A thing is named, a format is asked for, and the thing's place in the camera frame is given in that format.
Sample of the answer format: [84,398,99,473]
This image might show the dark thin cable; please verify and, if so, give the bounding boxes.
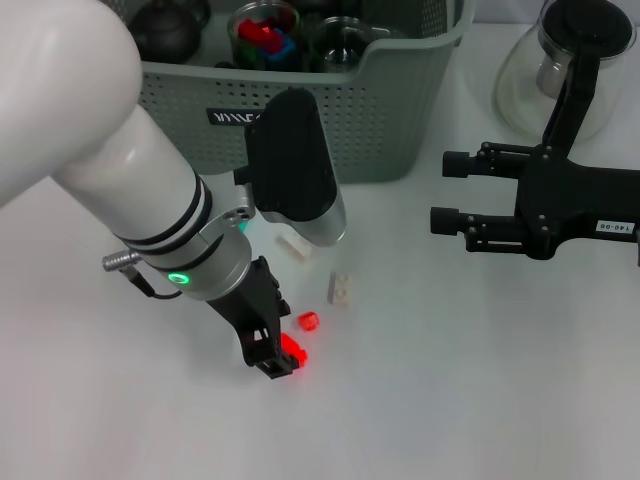
[130,273,185,302]

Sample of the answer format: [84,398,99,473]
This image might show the glass pitcher black handle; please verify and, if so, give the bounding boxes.
[492,0,636,151]

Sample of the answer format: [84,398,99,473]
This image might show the grey perforated storage bin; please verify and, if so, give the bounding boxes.
[122,0,476,185]

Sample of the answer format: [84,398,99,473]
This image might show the dark clay teapot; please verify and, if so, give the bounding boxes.
[129,0,211,64]

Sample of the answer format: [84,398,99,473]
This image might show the left gripper metal cable plug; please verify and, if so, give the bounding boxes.
[102,249,144,275]

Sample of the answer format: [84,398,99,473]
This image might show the glass jar with bricks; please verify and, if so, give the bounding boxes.
[227,2,301,71]

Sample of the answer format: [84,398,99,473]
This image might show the orange-red sloped brick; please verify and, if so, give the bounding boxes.
[279,332,309,367]

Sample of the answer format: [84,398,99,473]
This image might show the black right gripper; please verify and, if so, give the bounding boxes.
[429,142,640,261]

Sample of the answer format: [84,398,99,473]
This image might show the white building brick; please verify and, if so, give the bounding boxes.
[275,232,314,264]
[325,272,354,306]

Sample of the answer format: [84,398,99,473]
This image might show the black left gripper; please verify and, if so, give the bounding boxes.
[207,255,296,383]

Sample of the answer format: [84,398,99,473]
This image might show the dark red long brick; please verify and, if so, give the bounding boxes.
[237,18,274,44]

